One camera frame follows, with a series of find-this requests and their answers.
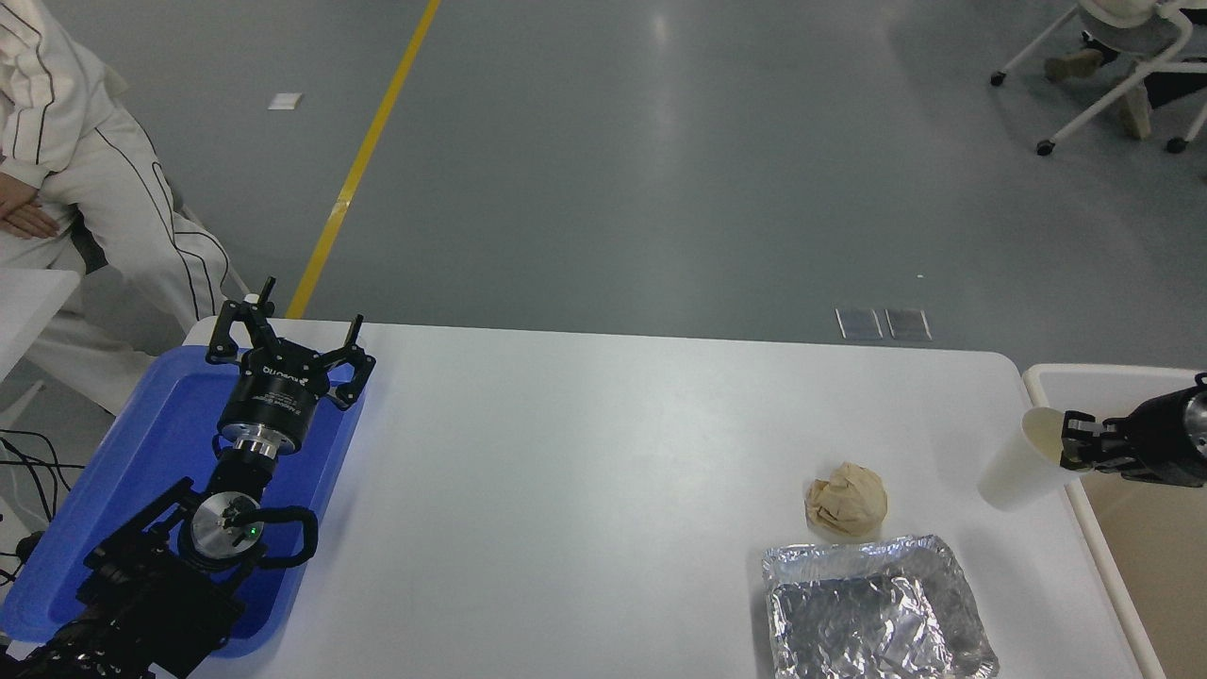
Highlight blue plastic tray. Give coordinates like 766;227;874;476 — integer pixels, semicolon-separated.
0;344;367;658

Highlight crumpled tan paper ball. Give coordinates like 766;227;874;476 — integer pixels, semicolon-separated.
804;461;889;541

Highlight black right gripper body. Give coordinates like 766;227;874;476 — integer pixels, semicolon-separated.
1130;389;1207;488

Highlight large pale bin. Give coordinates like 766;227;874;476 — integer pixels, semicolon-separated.
1023;363;1207;679

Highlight black floor cables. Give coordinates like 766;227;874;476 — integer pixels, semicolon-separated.
0;429;73;586

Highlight seated person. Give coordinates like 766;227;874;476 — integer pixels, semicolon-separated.
1045;0;1207;142

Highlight person's hand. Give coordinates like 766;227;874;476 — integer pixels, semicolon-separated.
0;174;60;240

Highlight white side table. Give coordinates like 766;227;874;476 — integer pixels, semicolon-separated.
0;269;83;425

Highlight white wheeled chair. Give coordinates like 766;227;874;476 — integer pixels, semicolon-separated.
990;0;1207;158

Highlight crinkled silver foil tray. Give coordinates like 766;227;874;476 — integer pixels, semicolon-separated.
762;535;1000;679

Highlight white paper cup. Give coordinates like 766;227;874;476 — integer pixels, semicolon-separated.
977;406;1085;512

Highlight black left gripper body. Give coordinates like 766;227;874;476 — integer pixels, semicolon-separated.
219;349;332;444

